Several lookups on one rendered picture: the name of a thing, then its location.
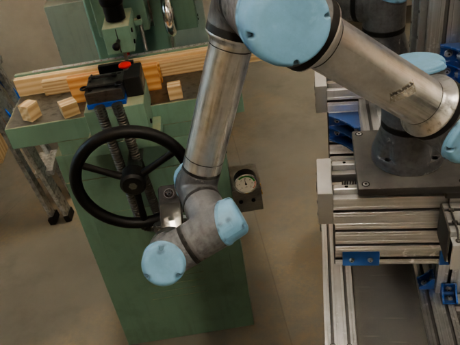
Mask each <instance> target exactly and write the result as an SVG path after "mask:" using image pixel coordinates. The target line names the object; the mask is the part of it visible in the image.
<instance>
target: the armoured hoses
mask: <svg viewBox="0 0 460 345"><path fill-rule="evenodd" d="M112 109H113V112H114V115H115V116H116V119H117V121H118V124H119V126H122V125H130V124H129V121H128V119H127V117H126V114H125V109H124V107H123V103H122V102H121V101H117V102H115V103H113V104H112ZM94 112H95V114H96V116H97V118H98V119H99V122H100V123H99V124H100V125H101V128H102V130H105V129H108V128H111V127H112V125H111V124H110V123H111V122H110V120H109V118H108V113H107V110H106V108H105V106H104V105H102V104H100V105H96V106H95V107H94ZM125 143H126V145H127V148H128V150H129V152H130V155H131V158H132V159H137V160H138V161H141V162H142V167H143V168H145V165H144V162H143V159H142V157H141V154H140V150H138V149H139V148H138V145H137V143H136V141H135V138H125ZM107 145H108V148H109V150H110V153H111V155H112V157H113V160H114V164H115V167H116V169H117V171H118V172H120V173H121V172H122V170H123V168H124V167H126V166H125V163H124V160H123V156H122V153H121V152H120V149H119V146H118V144H117V141H116V140H113V141H110V142H107ZM151 184H152V183H151V181H150V179H149V175H147V177H146V189H145V190H144V193H145V195H146V197H147V200H148V202H149V205H150V208H151V210H152V212H153V214H156V213H159V202H158V200H157V197H156V195H155V191H154V189H153V186H152V185H151ZM125 194H126V193H125ZM126 197H127V199H128V201H129V204H130V207H131V210H132V213H133V217H140V214H139V211H138V206H137V203H136V200H135V197H134V195H130V194H126ZM141 230H145V231H152V232H154V231H153V228H152V227H147V228H141Z"/></svg>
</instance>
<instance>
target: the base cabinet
mask: <svg viewBox="0 0 460 345"><path fill-rule="evenodd" d="M178 167H179V165H175V166H167V167H163V168H156V169H155V170H153V171H152V172H150V173H149V179H150V181H151V183H152V184H151V185H152V186H153V189H154V191H155V195H156V197H157V200H158V202H159V199H158V188H159V187H160V186H167V185H173V184H175V182H174V173H175V171H176V169H177V168H178ZM82 182H83V185H84V189H85V191H86V193H87V194H88V196H89V197H90V198H91V199H92V200H93V201H94V202H95V203H96V204H97V205H98V206H99V207H101V208H103V209H104V210H106V211H108V212H111V213H113V214H116V215H119V216H126V217H133V213H132V210H131V207H130V204H129V201H128V199H127V197H126V194H125V192H123V191H122V190H121V188H120V180H118V179H115V178H111V177H100V178H96V179H87V180H83V181H82ZM66 187H67V188H68V191H69V194H70V196H71V198H72V201H73V204H74V206H75V209H76V211H77V214H78V216H79V219H80V221H81V225H82V227H83V229H84V232H85V234H86V237H87V239H88V242H89V244H90V248H91V249H92V252H93V255H94V258H95V259H96V262H97V265H98V267H99V270H100V272H101V275H102V277H103V280H104V282H105V285H106V288H107V290H108V293H109V295H110V298H111V300H112V303H113V305H114V308H115V310H116V313H117V315H118V319H119V320H120V323H121V326H122V328H123V331H124V333H125V336H126V338H127V341H128V343H129V345H131V344H139V343H144V342H152V341H156V340H165V339H169V338H174V337H181V336H186V335H194V334H199V333H206V332H211V331H219V330H224V329H232V328H236V327H245V326H249V325H254V320H253V312H252V307H251V299H250V294H249V289H248V281H247V277H246V268H245V264H244V256H243V251H242V243H241V238H240V239H238V240H236V241H235V242H234V243H233V244H232V245H231V246H227V247H225V248H223V249H222V250H220V251H218V252H217V253H215V254H213V255H212V256H210V257H208V258H207V259H205V260H203V261H201V262H200V263H198V264H197V265H195V266H194V267H192V268H191V269H189V270H187V271H185V272H184V274H183V276H182V277H181V278H180V279H179V280H178V281H177V282H176V283H174V284H172V285H169V286H158V285H154V284H152V283H151V282H150V281H148V280H147V279H146V277H145V276H144V274H143V272H142V266H141V263H142V255H143V252H144V250H145V248H146V247H147V246H148V245H149V244H150V241H151V240H152V238H153V236H154V235H155V234H156V233H155V232H152V231H145V230H141V229H128V228H122V227H116V226H113V225H109V224H107V223H105V222H102V221H100V220H98V219H96V218H95V217H94V216H92V215H90V214H89V213H88V212H87V211H86V210H85V209H84V208H83V207H82V206H81V205H80V204H79V203H78V201H77V199H76V198H75V196H74V194H73V192H72V190H71V185H70V183H66ZM218 191H219V193H220V195H221V197H222V199H225V198H227V197H229V198H232V199H233V194H232V189H231V181H230V176H229V163H228V159H227V152H226V157H225V159H224V162H223V165H222V170H221V174H220V178H219V181H218Z"/></svg>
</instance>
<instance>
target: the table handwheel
mask: <svg viewBox="0 0 460 345"><path fill-rule="evenodd" d="M121 138H140V139H145V140H150V141H152V142H155V143H158V144H160V145H162V146H163V147H165V148H166V149H168V152H166V153H165V154H163V155H162V156H161V157H159V158H158V159H157V160H155V161H154V162H152V163H151V164H149V165H148V166H146V167H145V168H143V167H142V162H141V161H138V160H137V159H132V158H131V155H130V152H129V154H128V161H127V166H126V167H124V168H123V170H122V172H117V171H114V170H109V169H106V168H102V167H98V166H95V165H92V164H88V163H85V161H86V160H87V158H88V156H89V155H90V154H91V153H92V152H93V151H94V150H95V149H97V148H98V147H100V146H101V145H103V144H105V143H107V142H110V141H113V140H117V139H121ZM185 151H186V150H185V149H184V148H183V146H182V145H181V144H180V143H178V142H177V141H176V140H175V139H174V138H172V137H171V136H169V135H168V134H166V133H164V132H162V131H159V130H156V129H153V128H150V127H145V126H139V125H122V126H117V127H111V128H108V129H105V130H103V131H100V132H98V133H96V134H94V135H93V136H91V137H90V138H88V139H87V140H86V141H85V142H84V143H83V144H82V145H81V146H80V147H79V148H78V149H77V151H76V153H75V154H74V156H73V159H72V161H71V165H70V170H69V181H70V185H71V190H72V192H73V194H74V196H75V198H76V199H77V201H78V203H79V204H80V205H81V206H82V207H83V208H84V209H85V210H86V211H87V212H88V213H89V214H90V215H92V216H94V217H95V218H96V219H98V220H100V221H102V222H105V223H107V224H109V225H113V226H116V227H122V228H128V229H141V228H147V227H152V226H153V224H154V223H156V222H158V221H160V217H159V213H156V214H153V215H150V216H147V214H146V210H145V208H144V203H143V200H142V195H141V193H142V192H144V190H145V189H146V177H147V175H148V174H149V173H151V172H152V171H153V170H155V169H156V168H157V167H159V166H160V165H162V164H163V163H164V162H166V161H168V160H169V159H170V158H172V157H174V156H175V157H176V158H177V159H178V161H179V163H180V164H182V163H183V159H184V155H185ZM82 170H87V171H90V172H93V173H98V174H101V175H105V176H108V177H111V178H115V179H118V180H120V188H121V190H122V191H123V192H125V193H126V194H130V195H134V197H135V200H136V203H137V206H138V211H139V214H140V217H126V216H119V215H116V214H113V213H111V212H108V211H106V210H104V209H103V208H101V207H99V206H98V205H97V204H96V203H95V202H94V201H93V200H92V199H91V198H90V197H89V196H88V194H87V193H86V191H85V189H84V185H83V182H82V177H81V174H82Z"/></svg>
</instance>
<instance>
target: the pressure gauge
mask: <svg viewBox="0 0 460 345"><path fill-rule="evenodd" d="M233 180H234V187H235V189H236V190H237V191H238V192H240V193H244V194H248V193H250V192H252V191H253V190H255V189H256V187H257V184H258V182H257V178H256V174H255V173H254V172H253V171H252V170H249V169H242V170H239V171H237V173H236V174H235V175H234V178H233ZM244 180H245V181H244ZM245 182H246V183H247V185H245Z"/></svg>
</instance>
